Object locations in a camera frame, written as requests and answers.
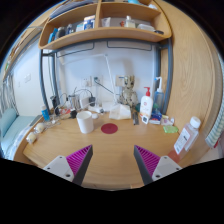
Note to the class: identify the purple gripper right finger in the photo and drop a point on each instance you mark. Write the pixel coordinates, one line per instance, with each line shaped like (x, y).
(152, 167)

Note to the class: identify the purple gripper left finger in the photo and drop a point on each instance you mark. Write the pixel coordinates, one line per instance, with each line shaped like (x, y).
(72, 167)

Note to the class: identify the green sticky note pad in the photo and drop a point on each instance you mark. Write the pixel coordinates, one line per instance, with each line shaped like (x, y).
(170, 129)

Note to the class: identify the clear bottle orange liquid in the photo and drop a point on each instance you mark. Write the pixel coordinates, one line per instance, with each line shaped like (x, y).
(185, 140)

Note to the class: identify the white ceramic mug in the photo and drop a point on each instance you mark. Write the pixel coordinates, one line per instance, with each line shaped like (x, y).
(85, 122)

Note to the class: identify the small white round object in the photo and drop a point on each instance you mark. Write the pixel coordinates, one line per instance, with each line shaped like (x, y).
(31, 137)

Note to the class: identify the dark red round coaster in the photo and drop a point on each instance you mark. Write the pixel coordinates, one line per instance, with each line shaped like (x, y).
(109, 128)

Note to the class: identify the white tissue pack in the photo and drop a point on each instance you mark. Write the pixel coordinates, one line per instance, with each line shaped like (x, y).
(120, 112)

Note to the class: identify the blue bottle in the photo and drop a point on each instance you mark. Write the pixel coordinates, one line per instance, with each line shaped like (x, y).
(45, 113)

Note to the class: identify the white power strip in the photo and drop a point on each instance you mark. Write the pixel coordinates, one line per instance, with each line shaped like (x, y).
(87, 101)

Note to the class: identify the white pump lotion bottle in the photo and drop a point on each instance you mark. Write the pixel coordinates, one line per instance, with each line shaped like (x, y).
(146, 104)

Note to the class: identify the white desk lamp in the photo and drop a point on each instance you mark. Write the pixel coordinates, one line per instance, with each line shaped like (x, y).
(85, 75)

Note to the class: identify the clear pump soap bottle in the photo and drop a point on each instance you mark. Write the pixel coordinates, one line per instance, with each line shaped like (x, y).
(158, 96)

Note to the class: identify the Groot figurine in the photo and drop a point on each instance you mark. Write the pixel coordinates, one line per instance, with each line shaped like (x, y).
(128, 95)

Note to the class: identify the light blue pillow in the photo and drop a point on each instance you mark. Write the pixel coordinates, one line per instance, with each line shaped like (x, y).
(7, 119)

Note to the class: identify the white glass bottle on shelf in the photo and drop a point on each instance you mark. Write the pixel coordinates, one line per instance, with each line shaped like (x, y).
(129, 22)

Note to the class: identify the wooden wall shelf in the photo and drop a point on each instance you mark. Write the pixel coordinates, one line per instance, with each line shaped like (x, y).
(151, 24)

